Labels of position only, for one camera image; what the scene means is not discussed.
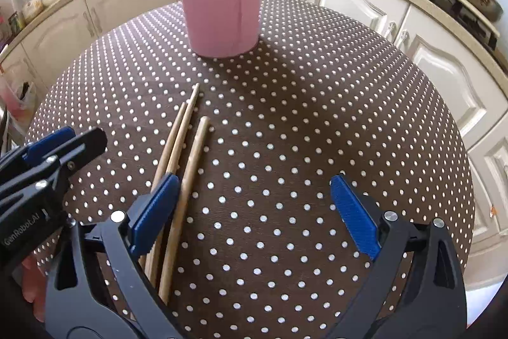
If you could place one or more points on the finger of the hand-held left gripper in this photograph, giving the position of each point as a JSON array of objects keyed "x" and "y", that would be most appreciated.
[
  {"x": 43, "y": 146},
  {"x": 85, "y": 146}
]

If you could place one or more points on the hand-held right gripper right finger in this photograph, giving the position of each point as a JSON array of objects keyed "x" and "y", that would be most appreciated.
[{"x": 353, "y": 218}]

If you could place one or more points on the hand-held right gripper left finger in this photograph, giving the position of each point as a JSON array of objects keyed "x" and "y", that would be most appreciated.
[{"x": 154, "y": 214}]

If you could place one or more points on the wooden chopstick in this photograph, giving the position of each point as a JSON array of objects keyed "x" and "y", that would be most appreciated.
[
  {"x": 172, "y": 136},
  {"x": 184, "y": 124},
  {"x": 190, "y": 172}
]

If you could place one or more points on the pink cup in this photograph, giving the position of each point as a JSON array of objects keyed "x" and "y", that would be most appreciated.
[{"x": 214, "y": 5}]

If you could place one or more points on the person's left hand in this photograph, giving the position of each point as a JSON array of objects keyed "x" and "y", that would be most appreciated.
[{"x": 35, "y": 283}]

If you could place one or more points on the clear plastic container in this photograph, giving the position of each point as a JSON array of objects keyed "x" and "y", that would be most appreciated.
[{"x": 16, "y": 96}]

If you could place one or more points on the brown polka-dot tablecloth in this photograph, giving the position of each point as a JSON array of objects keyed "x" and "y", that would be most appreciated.
[{"x": 278, "y": 124}]

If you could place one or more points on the labelled jar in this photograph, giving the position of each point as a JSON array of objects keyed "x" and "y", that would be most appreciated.
[{"x": 32, "y": 5}]

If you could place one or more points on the cream base kitchen cabinet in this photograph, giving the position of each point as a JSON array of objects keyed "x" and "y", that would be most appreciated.
[
  {"x": 119, "y": 1},
  {"x": 357, "y": 1}
]

